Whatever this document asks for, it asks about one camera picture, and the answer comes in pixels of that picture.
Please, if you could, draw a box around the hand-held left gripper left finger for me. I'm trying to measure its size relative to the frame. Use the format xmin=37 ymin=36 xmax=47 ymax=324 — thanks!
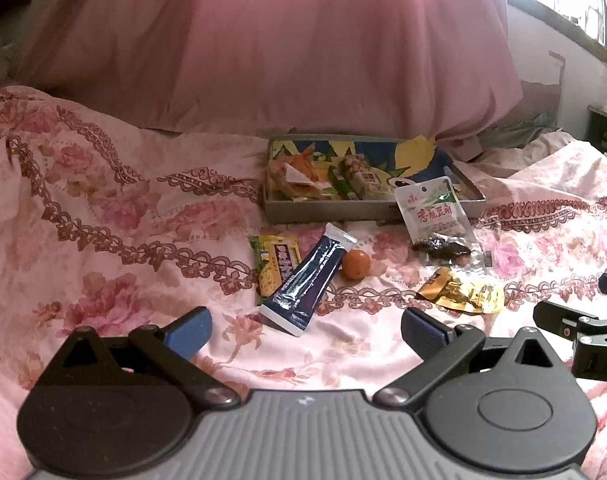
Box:
xmin=58 ymin=306 xmax=241 ymax=409

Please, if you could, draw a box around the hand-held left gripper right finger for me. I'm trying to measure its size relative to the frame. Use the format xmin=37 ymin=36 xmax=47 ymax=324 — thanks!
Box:
xmin=373 ymin=306 xmax=559 ymax=408

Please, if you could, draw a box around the gold foil snack packet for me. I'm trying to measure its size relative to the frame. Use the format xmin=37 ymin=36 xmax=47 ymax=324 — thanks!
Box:
xmin=415 ymin=267 xmax=505 ymax=315

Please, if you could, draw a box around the dark brown vacuum-packed snack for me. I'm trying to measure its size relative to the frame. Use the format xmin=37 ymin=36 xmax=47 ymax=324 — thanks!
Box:
xmin=412 ymin=237 xmax=485 ymax=267

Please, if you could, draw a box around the orange kumquat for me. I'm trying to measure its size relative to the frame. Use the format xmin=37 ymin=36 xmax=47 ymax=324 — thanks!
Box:
xmin=342 ymin=249 xmax=372 ymax=281

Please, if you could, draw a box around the yellow and purple snack packet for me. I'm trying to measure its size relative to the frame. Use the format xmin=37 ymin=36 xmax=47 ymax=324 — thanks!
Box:
xmin=252 ymin=232 xmax=302 ymax=307

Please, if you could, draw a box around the white and green snack packet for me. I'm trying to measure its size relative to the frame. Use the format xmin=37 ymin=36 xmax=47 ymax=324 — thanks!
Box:
xmin=394 ymin=177 xmax=472 ymax=247

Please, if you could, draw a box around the dark blue stick packet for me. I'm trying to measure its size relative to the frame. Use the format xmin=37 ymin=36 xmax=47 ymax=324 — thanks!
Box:
xmin=260 ymin=224 xmax=357 ymax=337

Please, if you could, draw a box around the cardboard box with blue-yellow lining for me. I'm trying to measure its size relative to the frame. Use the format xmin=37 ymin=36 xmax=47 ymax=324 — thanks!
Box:
xmin=262 ymin=133 xmax=487 ymax=224

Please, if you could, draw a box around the clear cake packet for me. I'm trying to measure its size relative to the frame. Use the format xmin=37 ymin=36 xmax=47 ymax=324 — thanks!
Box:
xmin=337 ymin=154 xmax=390 ymax=200

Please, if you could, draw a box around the green sausage stick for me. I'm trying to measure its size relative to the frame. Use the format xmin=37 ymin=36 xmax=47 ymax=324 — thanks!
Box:
xmin=328 ymin=166 xmax=357 ymax=201

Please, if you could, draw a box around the crispy noodle snack packet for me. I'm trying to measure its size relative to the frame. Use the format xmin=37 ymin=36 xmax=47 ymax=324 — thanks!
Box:
xmin=267 ymin=157 xmax=304 ymax=200

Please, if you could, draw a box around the clear packet of orange candies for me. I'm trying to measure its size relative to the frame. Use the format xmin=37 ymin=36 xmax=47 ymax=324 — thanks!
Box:
xmin=282 ymin=151 xmax=334 ymax=198

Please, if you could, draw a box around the pink floral blanket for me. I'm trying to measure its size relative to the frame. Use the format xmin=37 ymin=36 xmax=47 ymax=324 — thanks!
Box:
xmin=0 ymin=85 xmax=607 ymax=480

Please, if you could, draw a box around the dark cabinet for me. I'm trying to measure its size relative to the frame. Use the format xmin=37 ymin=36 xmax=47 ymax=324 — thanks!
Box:
xmin=587 ymin=104 xmax=607 ymax=157

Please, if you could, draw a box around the grey-green cloth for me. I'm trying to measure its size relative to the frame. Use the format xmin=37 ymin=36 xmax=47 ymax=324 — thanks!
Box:
xmin=476 ymin=112 xmax=560 ymax=163

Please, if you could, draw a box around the pink curtain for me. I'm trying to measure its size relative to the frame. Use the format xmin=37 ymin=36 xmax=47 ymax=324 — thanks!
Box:
xmin=14 ymin=0 xmax=521 ymax=148

